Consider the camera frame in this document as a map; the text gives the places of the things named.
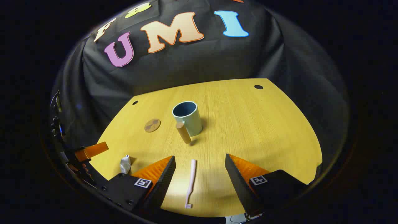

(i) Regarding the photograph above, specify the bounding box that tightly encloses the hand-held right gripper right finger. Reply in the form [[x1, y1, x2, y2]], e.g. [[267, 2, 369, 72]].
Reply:
[[224, 154, 308, 218]]

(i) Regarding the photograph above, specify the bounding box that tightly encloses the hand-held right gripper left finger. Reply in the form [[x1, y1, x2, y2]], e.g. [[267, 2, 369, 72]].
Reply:
[[99, 156, 176, 216]]

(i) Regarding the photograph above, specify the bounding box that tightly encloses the pale pink toothbrush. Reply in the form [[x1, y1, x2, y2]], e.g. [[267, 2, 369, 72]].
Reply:
[[185, 159, 197, 209]]

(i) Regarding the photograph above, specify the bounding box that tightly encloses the white toothpaste tube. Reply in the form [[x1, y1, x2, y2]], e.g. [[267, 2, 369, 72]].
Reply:
[[120, 155, 131, 175]]

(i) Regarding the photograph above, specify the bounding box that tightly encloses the round brown coaster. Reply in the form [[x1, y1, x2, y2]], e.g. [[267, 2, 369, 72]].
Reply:
[[144, 119, 161, 133]]

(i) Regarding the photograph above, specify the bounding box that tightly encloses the blue cup with wooden handle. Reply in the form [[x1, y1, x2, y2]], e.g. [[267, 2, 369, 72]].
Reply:
[[172, 101, 202, 144]]

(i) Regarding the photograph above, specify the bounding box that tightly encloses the wooden desktop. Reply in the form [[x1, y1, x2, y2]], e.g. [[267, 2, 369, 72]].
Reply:
[[89, 78, 323, 217]]

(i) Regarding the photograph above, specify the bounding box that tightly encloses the black backdrop cloth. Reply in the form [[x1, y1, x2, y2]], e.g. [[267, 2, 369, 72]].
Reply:
[[50, 0, 350, 176]]

